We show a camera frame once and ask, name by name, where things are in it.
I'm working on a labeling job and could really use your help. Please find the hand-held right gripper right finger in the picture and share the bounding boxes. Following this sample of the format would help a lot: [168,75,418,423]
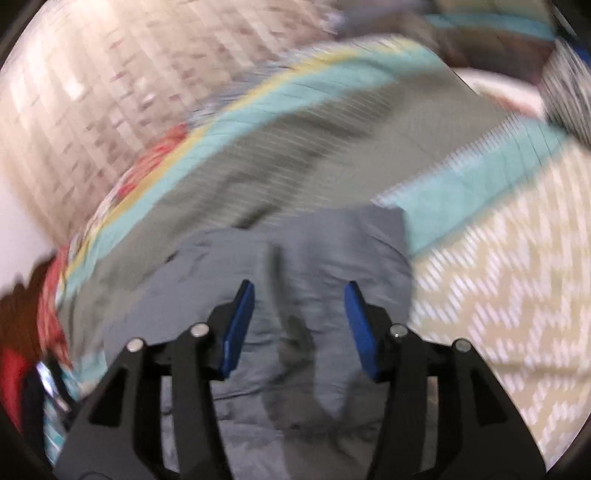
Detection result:
[343,281,548,480]

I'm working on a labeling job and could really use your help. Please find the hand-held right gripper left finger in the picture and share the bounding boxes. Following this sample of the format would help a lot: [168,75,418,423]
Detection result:
[54,279,256,480]

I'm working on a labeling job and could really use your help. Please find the grey pants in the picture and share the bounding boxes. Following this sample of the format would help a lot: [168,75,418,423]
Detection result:
[99,204,438,480]

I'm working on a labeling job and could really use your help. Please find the patterned teal bordered bedspread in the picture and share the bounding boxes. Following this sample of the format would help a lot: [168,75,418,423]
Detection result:
[36,36,591,472]

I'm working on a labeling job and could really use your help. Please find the red cloth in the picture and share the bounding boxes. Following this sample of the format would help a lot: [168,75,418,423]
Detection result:
[0,348,35,432]

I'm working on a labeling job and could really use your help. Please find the black white striped cloth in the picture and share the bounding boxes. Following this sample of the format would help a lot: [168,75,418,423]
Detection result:
[538,37,591,148]

